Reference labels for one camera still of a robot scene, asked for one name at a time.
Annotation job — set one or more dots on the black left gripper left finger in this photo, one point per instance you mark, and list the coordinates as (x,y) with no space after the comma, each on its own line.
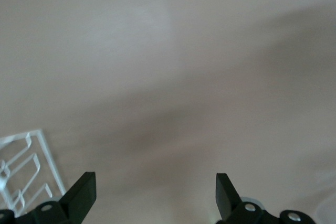
(76,205)

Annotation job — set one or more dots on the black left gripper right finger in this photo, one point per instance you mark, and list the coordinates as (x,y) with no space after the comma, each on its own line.
(231,211)

